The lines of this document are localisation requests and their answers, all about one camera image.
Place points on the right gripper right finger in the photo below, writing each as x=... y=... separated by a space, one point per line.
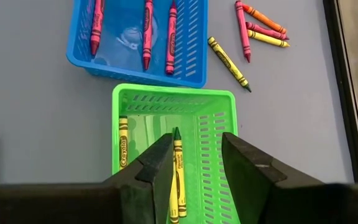
x=259 y=193

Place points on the pink crayon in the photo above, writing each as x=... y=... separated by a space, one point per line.
x=148 y=34
x=171 y=40
x=243 y=31
x=97 y=28
x=267 y=31

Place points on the orange crayon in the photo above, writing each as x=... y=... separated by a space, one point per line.
x=264 y=19

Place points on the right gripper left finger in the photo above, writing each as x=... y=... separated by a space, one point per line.
x=129 y=199

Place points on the blue slotted plastic basket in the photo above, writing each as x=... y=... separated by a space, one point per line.
x=123 y=62

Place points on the yellow crayon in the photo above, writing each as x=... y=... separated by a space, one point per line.
x=123 y=146
x=269 y=39

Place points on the black metal table frame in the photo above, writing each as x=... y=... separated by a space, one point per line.
x=346 y=93

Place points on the green slotted plastic basket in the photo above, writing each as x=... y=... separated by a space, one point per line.
x=172 y=88

